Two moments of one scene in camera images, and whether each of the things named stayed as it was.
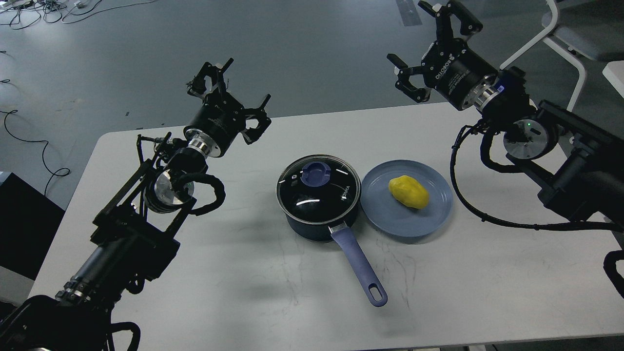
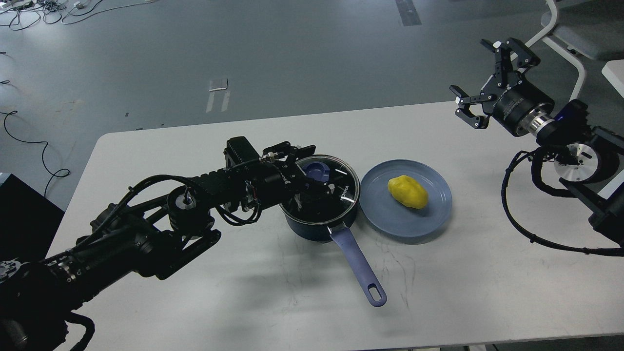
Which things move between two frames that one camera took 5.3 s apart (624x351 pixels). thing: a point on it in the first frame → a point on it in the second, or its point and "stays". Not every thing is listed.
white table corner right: (614, 72) stays
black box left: (29, 221) stays
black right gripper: (450, 65) → (520, 108)
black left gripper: (214, 126) → (280, 182)
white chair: (585, 30) stays
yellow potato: (409, 191) stays
